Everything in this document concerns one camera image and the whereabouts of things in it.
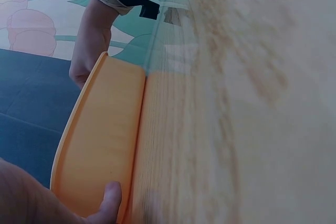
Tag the person's left hand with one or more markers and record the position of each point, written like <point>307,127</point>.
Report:
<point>39,203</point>

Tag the orange plastic container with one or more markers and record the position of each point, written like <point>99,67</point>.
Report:
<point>105,129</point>

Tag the person's right hand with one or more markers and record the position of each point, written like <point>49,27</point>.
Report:
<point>90,40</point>

